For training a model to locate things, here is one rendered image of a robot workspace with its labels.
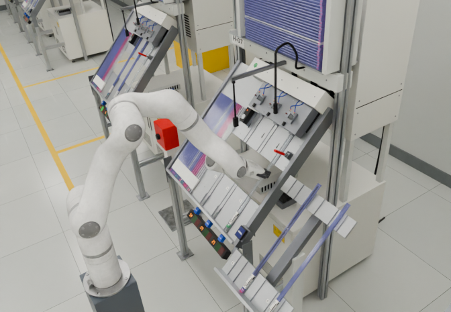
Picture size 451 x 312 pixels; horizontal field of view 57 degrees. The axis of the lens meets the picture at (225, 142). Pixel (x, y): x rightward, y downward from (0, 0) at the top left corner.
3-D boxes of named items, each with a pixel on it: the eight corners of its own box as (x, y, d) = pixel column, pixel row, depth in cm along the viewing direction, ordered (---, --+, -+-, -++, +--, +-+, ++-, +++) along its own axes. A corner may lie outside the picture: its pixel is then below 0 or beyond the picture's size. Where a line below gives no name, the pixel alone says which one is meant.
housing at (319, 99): (330, 121, 178) (313, 107, 168) (262, 84, 213) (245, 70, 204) (341, 105, 177) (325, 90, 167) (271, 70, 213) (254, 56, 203)
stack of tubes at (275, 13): (319, 70, 162) (323, 0, 147) (245, 37, 200) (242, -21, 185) (342, 62, 167) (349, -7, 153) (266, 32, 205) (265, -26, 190)
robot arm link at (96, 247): (82, 262, 153) (65, 215, 140) (76, 230, 168) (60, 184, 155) (115, 251, 157) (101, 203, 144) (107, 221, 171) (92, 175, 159)
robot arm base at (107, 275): (92, 306, 159) (80, 274, 149) (77, 274, 172) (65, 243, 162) (138, 281, 168) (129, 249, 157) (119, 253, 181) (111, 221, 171)
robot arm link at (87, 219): (93, 218, 159) (100, 247, 146) (62, 214, 152) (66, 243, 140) (144, 105, 145) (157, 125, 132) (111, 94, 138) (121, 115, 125)
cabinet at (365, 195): (289, 313, 229) (292, 232, 196) (223, 237, 280) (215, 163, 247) (371, 260, 256) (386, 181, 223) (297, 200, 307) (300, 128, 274)
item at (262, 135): (290, 176, 179) (284, 172, 176) (213, 117, 227) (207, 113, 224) (334, 112, 176) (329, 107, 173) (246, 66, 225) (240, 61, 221)
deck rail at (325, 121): (243, 249, 181) (234, 247, 177) (241, 247, 183) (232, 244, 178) (337, 114, 175) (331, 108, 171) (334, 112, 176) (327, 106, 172)
